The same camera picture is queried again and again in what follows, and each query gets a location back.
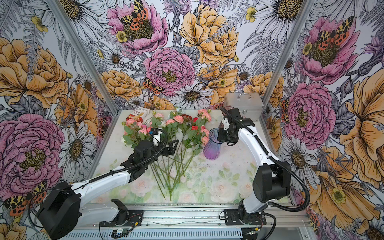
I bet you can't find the aluminium rail frame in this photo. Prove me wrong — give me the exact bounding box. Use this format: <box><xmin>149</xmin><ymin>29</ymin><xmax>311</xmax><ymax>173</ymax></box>
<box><xmin>64</xmin><ymin>204</ymin><xmax>316</xmax><ymax>240</ymax></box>

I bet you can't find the pink purple glass vase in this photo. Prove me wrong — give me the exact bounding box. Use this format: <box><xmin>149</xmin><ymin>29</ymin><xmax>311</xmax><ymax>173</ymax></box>
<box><xmin>203</xmin><ymin>128</ymin><xmax>223</xmax><ymax>160</ymax></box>

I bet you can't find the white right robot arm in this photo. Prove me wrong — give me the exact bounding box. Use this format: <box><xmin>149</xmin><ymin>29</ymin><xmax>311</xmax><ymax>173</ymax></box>
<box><xmin>218</xmin><ymin>107</ymin><xmax>291</xmax><ymax>225</ymax></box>

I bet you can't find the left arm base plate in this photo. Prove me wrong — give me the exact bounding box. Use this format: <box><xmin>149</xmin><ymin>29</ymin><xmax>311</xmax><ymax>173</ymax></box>
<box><xmin>99</xmin><ymin>199</ymin><xmax>144</xmax><ymax>227</ymax></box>

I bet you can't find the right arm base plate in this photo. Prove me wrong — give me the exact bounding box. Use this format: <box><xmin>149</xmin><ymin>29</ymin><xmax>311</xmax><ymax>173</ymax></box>
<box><xmin>224</xmin><ymin>206</ymin><xmax>267</xmax><ymax>227</ymax></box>

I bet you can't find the black corrugated right cable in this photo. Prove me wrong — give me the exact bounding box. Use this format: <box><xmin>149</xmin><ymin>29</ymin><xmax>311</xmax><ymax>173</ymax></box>
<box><xmin>219</xmin><ymin>107</ymin><xmax>311</xmax><ymax>213</ymax></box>

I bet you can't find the red white small box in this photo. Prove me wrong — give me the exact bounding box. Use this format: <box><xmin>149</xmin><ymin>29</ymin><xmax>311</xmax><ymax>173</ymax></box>
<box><xmin>126</xmin><ymin>107</ymin><xmax>150</xmax><ymax>122</ymax></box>

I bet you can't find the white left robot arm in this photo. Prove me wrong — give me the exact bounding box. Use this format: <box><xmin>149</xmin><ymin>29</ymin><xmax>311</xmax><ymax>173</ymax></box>
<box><xmin>37</xmin><ymin>140</ymin><xmax>179</xmax><ymax>240</ymax></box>

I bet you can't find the silver first aid case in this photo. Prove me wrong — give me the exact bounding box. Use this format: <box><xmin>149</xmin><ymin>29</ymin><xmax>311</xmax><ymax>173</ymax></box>
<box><xmin>224</xmin><ymin>93</ymin><xmax>264</xmax><ymax>121</ymax></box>

